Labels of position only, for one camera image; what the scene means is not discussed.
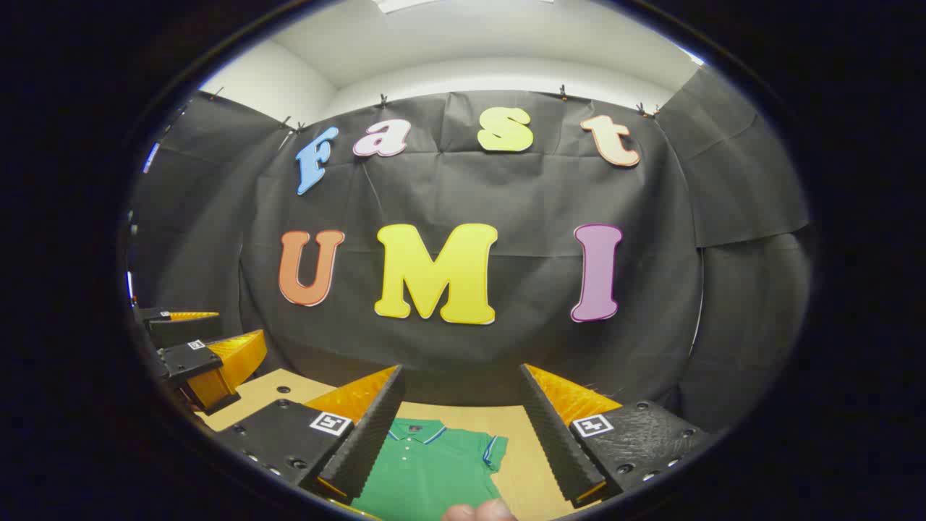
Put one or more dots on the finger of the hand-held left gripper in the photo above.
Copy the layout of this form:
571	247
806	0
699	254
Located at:
188	362
181	331

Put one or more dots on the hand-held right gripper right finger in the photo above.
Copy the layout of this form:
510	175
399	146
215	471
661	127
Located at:
553	441

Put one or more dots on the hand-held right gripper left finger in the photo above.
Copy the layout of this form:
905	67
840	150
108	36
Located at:
369	441

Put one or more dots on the green polo T-shirt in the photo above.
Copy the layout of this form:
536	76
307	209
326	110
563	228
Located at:
427	470

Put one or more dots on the black backdrop cloth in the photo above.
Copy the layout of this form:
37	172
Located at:
521	195

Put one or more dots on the ceiling light panel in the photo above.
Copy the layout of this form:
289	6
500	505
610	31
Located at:
405	4

